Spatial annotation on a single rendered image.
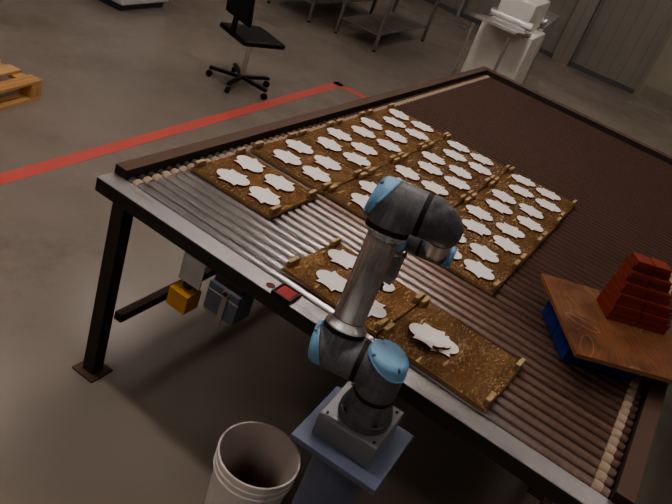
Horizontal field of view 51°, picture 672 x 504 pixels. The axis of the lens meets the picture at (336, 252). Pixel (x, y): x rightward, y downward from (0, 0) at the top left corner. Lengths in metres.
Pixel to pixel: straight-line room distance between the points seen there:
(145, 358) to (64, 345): 0.35
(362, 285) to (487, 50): 7.28
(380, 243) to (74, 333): 1.98
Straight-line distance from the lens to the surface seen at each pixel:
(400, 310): 2.48
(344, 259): 2.61
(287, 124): 3.57
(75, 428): 3.03
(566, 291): 2.90
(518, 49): 8.84
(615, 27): 13.42
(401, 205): 1.72
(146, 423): 3.08
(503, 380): 2.41
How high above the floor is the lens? 2.25
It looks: 30 degrees down
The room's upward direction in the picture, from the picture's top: 21 degrees clockwise
